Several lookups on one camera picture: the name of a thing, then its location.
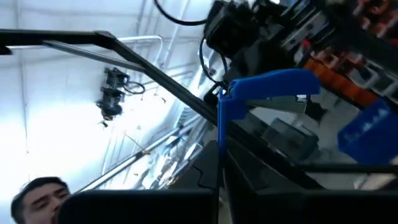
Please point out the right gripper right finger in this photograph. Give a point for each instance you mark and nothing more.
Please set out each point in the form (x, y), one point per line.
(248, 174)

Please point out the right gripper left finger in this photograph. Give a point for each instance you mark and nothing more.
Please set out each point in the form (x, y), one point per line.
(208, 174)

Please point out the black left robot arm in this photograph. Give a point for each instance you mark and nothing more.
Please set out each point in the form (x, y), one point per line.
(230, 28)

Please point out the blue plastic bin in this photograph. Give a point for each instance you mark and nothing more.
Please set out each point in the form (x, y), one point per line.
(370, 137)

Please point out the orange warehouse shelf rack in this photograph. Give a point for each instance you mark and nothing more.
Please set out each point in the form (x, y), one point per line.
(342, 84)

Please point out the black overhead camera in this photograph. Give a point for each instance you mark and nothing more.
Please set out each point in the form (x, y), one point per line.
(112, 93)

